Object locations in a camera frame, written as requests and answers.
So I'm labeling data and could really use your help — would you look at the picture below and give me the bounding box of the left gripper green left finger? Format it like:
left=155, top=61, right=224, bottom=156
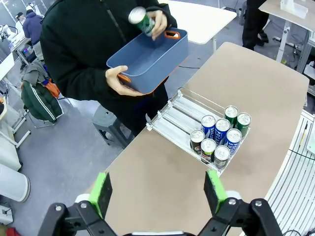
left=36, top=171, right=118, bottom=236

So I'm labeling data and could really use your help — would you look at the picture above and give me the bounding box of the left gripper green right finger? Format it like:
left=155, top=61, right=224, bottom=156
left=196, top=169, right=284, bottom=236

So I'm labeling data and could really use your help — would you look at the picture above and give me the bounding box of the black soda can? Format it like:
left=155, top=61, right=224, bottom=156
left=213, top=145, right=231, bottom=170
left=189, top=129, right=206, bottom=155
left=200, top=138, right=217, bottom=165

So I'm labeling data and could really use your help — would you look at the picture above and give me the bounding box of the blue Pocari Sweat can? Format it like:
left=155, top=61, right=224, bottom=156
left=200, top=114, right=217, bottom=140
left=223, top=128, right=243, bottom=155
left=214, top=118, right=231, bottom=146

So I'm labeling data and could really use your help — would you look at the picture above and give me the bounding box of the blue plastic basket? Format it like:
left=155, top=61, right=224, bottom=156
left=106, top=28, right=189, bottom=95

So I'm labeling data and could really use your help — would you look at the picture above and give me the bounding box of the green soda can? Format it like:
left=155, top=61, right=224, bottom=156
left=236, top=112, right=252, bottom=138
left=128, top=6, right=157, bottom=38
left=223, top=105, right=239, bottom=126

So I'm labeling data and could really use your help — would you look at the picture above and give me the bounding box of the person's right forearm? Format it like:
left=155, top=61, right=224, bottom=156
left=49, top=61, right=111, bottom=101

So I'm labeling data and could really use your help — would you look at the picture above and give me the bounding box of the person's right hand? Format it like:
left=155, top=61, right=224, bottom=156
left=105, top=64, right=146, bottom=97

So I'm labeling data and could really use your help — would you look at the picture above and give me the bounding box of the person's left hand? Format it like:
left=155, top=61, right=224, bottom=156
left=145, top=10, right=169, bottom=41

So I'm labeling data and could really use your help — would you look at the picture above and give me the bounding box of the white ribbed platform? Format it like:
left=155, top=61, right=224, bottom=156
left=264, top=109, right=315, bottom=236

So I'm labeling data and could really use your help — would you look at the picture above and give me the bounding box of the grey plastic stool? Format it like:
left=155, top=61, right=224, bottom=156
left=92, top=105, right=135, bottom=150

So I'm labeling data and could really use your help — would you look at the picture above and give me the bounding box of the white air purifier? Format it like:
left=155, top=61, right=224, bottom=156
left=0, top=163, right=31, bottom=203

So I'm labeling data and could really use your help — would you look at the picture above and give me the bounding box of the small wooden side table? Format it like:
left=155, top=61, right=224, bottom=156
left=0, top=97, right=32, bottom=149

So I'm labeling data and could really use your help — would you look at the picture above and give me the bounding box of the dark green striped jacket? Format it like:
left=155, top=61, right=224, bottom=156
left=21, top=80, right=64, bottom=124

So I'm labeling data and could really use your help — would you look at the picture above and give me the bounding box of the orange garment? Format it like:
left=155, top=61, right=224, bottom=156
left=42, top=78, right=61, bottom=99

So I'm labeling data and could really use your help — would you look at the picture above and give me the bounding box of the grey garment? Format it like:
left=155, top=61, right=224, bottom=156
left=22, top=60, right=50, bottom=86

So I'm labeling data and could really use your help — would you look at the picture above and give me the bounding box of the person in black jacket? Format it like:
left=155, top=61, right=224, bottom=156
left=39, top=0, right=178, bottom=137

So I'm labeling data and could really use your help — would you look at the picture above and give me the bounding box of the large white table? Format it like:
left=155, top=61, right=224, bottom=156
left=157, top=0, right=238, bottom=51

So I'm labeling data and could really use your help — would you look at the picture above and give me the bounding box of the person in black clothes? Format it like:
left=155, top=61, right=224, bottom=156
left=242, top=0, right=271, bottom=52

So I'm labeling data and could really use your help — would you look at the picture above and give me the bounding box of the person in purple hoodie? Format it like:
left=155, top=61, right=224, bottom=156
left=22, top=9, right=44, bottom=62

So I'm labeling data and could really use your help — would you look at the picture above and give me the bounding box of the person with cap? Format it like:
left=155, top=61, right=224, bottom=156
left=14, top=11, right=26, bottom=29

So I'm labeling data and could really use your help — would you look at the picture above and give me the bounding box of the brown table with white legs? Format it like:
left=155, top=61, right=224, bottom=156
left=258, top=0, right=315, bottom=63

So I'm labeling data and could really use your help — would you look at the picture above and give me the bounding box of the clear plastic container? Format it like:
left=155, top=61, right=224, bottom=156
left=280, top=0, right=309, bottom=20

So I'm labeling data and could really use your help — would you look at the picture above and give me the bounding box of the white wire can dispenser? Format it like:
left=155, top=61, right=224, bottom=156
left=145, top=88, right=252, bottom=177

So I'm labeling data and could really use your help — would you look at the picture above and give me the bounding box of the aluminium frame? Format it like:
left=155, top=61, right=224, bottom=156
left=295, top=29, right=315, bottom=98

